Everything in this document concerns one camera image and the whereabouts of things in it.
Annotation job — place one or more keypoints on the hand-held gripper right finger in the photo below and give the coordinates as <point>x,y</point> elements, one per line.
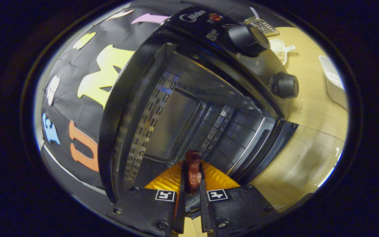
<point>204,210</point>

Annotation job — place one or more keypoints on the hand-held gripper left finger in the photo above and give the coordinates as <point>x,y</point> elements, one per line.
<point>180,210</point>

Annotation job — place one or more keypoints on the reddish brown meat slice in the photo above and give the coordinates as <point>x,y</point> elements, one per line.
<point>193,171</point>

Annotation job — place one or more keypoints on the black toaster oven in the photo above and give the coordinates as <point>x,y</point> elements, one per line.
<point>248,39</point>

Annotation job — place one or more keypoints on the white divided seasoning dish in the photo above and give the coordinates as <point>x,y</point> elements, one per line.
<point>280,49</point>

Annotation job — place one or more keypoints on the white rectangular tray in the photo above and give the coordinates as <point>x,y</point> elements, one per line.
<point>336,89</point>

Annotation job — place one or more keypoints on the silver spoon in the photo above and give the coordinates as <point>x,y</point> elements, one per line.
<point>254,12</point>

